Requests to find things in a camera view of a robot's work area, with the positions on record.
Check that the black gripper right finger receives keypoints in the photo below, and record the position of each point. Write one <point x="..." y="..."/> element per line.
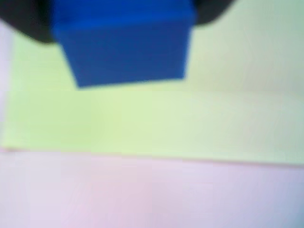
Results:
<point x="211" y="10"/>

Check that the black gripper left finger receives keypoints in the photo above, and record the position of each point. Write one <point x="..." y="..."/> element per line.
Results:
<point x="26" y="16"/>

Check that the small blue cube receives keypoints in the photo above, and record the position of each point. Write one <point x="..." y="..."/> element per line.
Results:
<point x="126" y="47"/>

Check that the green paper square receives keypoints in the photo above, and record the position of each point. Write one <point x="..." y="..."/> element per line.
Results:
<point x="166" y="118"/>

